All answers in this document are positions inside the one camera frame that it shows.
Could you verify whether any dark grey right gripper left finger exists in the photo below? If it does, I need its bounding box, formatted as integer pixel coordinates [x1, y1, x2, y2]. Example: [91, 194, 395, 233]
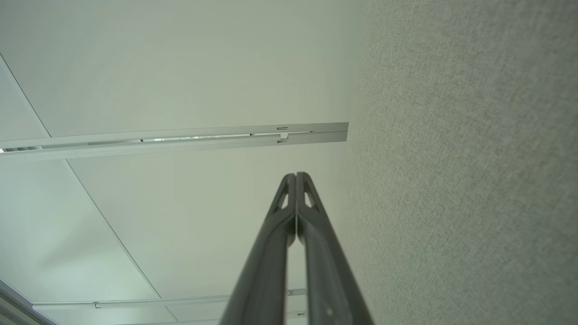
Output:
[219, 173, 297, 325]

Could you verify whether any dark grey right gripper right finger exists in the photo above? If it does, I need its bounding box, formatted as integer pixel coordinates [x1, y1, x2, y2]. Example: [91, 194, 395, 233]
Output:
[297, 172, 374, 325]

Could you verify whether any thin grey partition top rail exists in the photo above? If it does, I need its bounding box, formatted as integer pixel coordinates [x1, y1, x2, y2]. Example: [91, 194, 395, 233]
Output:
[32, 289, 308, 312]

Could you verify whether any long grey partition top rail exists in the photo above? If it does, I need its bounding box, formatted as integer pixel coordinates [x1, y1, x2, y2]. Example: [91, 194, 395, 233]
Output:
[0, 122, 349, 161]

